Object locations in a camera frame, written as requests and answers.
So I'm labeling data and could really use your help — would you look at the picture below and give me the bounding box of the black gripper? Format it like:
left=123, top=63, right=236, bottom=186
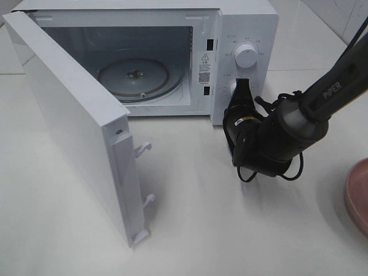
left=223, top=78, right=263, bottom=155

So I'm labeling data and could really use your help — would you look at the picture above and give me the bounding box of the pink round plate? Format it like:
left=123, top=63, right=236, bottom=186
left=344, top=158, right=367, bottom=236

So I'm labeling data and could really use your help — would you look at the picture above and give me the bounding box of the white microwave door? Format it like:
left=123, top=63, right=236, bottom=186
left=4, top=11, right=155, bottom=247

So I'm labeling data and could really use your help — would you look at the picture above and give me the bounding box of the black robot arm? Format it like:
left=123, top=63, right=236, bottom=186
left=223, top=35, right=367, bottom=177

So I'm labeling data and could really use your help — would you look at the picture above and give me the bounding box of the lower white microwave knob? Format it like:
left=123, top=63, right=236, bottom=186
left=229, top=82, right=237, bottom=97

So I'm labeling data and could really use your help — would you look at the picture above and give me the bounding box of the white microwave knob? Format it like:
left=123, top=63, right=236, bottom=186
left=233, top=42, right=259, bottom=68
left=229, top=82, right=237, bottom=97

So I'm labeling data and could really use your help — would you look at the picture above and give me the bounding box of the upper white microwave knob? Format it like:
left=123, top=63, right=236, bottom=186
left=233, top=42, right=259, bottom=68

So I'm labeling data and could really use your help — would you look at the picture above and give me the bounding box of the white microwave oven body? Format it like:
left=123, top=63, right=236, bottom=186
left=8, top=1, right=278, bottom=125

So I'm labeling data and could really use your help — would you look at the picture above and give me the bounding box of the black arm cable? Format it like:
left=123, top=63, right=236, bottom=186
left=236, top=0, right=368, bottom=183

